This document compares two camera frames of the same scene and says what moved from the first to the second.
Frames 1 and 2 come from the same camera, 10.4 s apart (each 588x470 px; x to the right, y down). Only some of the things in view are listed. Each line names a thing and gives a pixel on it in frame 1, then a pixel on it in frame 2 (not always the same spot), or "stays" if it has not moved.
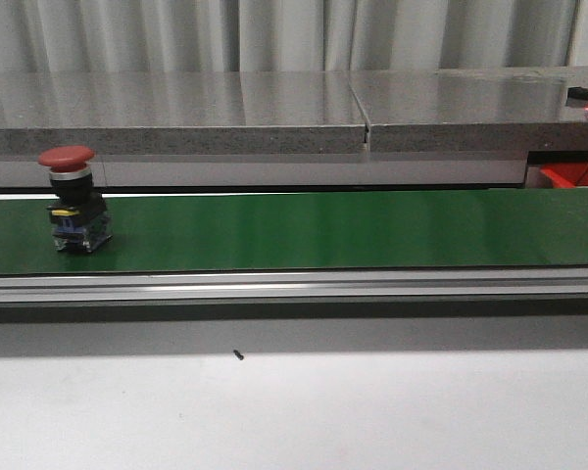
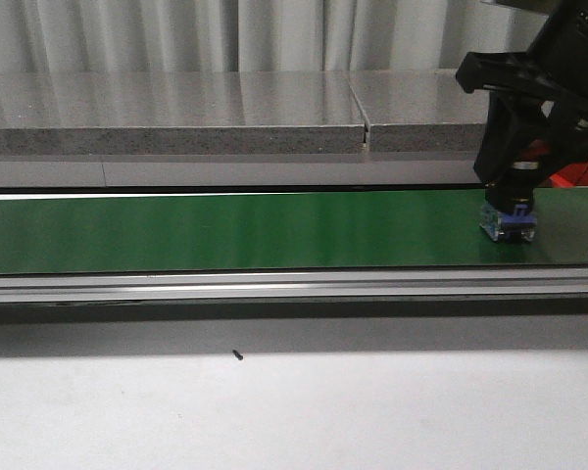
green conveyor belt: x=308 y=230 stays
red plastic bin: x=569 y=174 stays
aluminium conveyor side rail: x=292 y=286 stays
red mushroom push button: x=78 y=219 → x=510 y=213
